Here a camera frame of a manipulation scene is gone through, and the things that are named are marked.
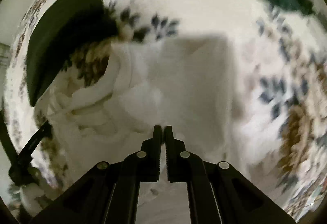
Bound floral bed quilt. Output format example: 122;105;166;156
4;0;326;223

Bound folded black garment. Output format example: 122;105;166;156
26;0;118;107

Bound white t-shirt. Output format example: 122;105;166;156
28;33;243;199

